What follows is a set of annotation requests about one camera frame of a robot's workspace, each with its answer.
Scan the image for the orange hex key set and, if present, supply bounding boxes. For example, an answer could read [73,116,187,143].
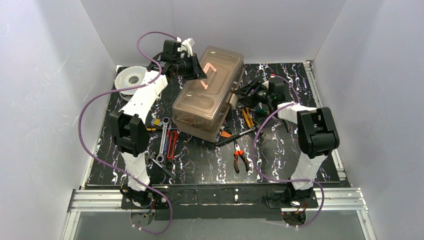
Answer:
[220,130,232,138]

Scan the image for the blue handled tool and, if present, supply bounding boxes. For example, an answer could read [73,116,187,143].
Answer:
[163,127,171,155]

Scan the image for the aluminium frame rail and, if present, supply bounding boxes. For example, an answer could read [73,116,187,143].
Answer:
[62,187,376,240]

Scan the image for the beige plastic tool box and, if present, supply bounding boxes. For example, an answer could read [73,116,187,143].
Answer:
[172,46,245,142]

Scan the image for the steel combination wrench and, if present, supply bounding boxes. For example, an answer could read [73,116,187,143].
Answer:
[156,117,170,163]

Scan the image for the black handled hammer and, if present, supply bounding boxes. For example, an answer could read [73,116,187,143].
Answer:
[214,125,263,148]

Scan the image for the yellow black hex key set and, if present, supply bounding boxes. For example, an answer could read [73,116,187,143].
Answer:
[146,119,163,132]

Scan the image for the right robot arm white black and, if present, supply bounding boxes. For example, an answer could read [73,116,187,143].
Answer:
[234,75,340,206]

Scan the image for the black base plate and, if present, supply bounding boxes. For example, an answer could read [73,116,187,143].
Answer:
[119,183,319,221]

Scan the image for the orange yellow utility knife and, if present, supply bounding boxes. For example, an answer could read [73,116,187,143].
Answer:
[241,107,256,129]

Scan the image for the orange black pliers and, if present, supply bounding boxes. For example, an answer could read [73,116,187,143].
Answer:
[233,140,250,174]

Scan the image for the green handled screwdriver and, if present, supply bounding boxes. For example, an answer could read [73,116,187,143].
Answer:
[254,108,269,117]

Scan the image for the white filament spool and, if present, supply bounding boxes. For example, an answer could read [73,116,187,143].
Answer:
[114,66,147,90]

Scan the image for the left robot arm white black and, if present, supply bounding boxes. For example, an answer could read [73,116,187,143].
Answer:
[109,38,206,208]

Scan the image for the red utility knife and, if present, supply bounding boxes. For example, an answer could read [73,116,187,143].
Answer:
[166,130,179,160]

